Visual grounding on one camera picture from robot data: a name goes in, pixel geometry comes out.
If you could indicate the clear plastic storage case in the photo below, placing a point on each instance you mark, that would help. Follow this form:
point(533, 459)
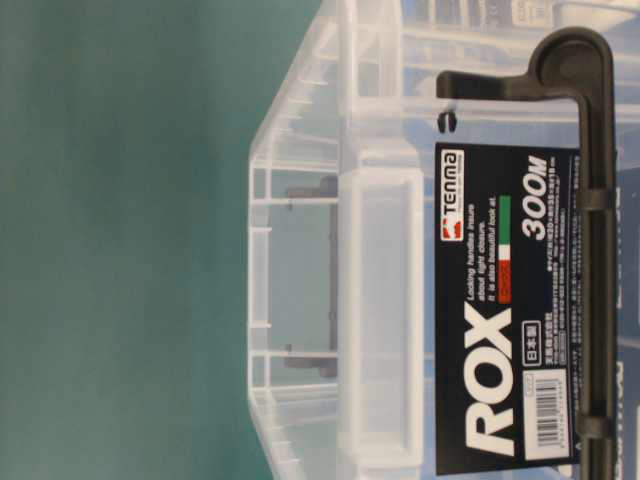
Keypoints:
point(341, 309)

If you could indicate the box inside plastic case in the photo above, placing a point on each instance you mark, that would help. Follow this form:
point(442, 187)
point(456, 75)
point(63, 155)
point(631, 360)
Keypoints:
point(627, 370)

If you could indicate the black ROX product label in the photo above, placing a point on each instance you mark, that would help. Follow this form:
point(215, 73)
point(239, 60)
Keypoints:
point(507, 307)

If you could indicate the dark grey locking handle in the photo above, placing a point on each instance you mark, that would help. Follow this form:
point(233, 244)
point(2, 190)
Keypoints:
point(577, 63)

